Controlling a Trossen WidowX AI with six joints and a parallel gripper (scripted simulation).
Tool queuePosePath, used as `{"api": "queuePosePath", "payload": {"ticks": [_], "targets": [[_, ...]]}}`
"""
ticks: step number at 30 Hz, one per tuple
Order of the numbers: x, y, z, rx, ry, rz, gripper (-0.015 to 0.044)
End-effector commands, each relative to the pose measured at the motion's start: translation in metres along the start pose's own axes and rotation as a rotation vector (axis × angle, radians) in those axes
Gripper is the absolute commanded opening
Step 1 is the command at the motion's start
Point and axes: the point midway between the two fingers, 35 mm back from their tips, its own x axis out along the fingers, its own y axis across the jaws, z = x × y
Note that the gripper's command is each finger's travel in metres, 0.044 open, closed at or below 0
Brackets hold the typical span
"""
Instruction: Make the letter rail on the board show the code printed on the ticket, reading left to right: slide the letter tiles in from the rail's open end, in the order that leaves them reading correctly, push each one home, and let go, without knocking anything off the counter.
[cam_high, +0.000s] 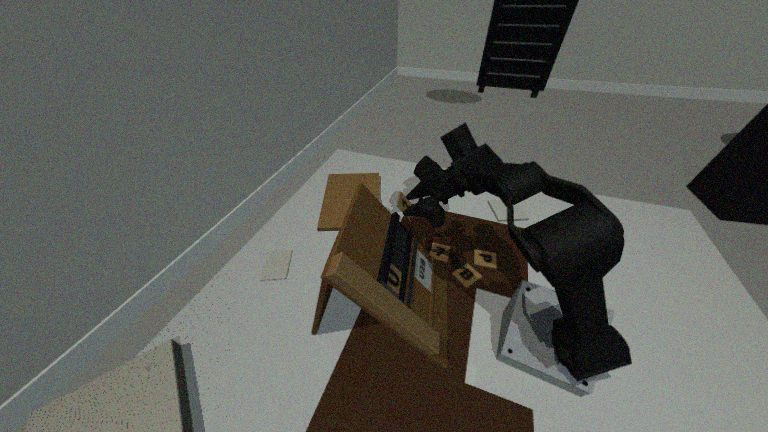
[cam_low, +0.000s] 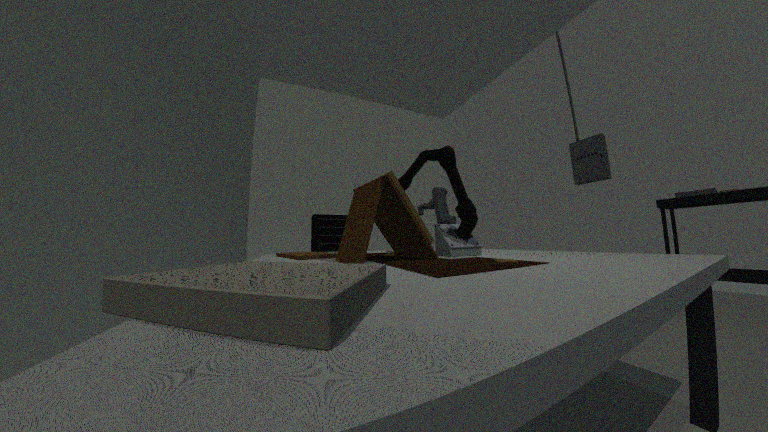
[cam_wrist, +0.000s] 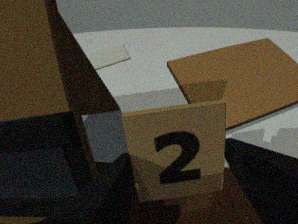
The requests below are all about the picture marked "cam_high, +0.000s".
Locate white paper ticket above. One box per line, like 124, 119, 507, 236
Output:
414, 249, 432, 292

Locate tan letter tile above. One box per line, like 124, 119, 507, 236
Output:
452, 263, 482, 288
387, 263, 402, 294
396, 191, 413, 221
474, 249, 497, 269
429, 242, 451, 263

